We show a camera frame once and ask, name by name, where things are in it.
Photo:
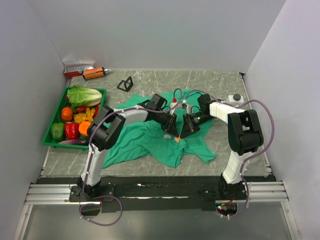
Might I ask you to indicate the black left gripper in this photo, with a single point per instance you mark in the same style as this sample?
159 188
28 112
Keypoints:
170 126

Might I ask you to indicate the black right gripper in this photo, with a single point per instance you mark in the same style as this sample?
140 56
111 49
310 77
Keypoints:
188 127

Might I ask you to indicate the green garment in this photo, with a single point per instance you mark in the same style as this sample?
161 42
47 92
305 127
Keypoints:
142 139

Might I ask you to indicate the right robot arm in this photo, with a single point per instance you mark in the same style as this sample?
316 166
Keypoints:
244 136

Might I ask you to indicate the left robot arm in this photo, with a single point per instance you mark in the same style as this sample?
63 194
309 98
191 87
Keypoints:
104 132

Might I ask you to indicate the white bottle grey cap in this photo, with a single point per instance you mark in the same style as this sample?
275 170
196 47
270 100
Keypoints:
235 99

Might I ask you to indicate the orange carrot toy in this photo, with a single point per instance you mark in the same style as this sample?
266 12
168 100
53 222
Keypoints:
83 128

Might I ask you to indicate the yellow pepper toy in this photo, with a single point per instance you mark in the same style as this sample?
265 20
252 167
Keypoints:
88 115

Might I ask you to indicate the red chili toy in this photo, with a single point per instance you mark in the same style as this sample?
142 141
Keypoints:
81 109

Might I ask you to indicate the green lettuce toy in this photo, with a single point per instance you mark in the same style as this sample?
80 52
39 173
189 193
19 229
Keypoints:
80 96

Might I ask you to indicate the orange cylindrical tool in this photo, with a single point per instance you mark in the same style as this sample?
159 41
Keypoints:
94 73

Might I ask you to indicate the purple eggplant toy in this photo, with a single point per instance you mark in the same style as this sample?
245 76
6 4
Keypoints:
73 142

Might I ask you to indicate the red pepper toy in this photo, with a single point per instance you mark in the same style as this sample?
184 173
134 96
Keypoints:
72 130

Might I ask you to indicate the orange pepper toy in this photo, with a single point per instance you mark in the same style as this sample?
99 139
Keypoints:
67 114

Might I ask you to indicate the green pepper toy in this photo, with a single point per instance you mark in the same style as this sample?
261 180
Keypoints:
57 131

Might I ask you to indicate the red white box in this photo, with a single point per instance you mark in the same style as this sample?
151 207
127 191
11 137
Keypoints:
76 70

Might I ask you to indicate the green plastic tray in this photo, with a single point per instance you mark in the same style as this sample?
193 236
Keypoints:
48 139

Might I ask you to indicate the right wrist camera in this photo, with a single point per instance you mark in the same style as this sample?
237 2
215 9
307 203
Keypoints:
187 106

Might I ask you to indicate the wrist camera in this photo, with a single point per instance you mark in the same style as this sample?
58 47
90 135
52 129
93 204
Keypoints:
174 106
187 106

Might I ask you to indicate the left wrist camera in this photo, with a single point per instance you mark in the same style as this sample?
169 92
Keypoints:
174 106

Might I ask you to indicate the black wire stand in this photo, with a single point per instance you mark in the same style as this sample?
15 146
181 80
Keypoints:
125 85

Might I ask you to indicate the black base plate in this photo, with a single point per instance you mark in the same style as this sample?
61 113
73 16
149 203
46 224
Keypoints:
148 193

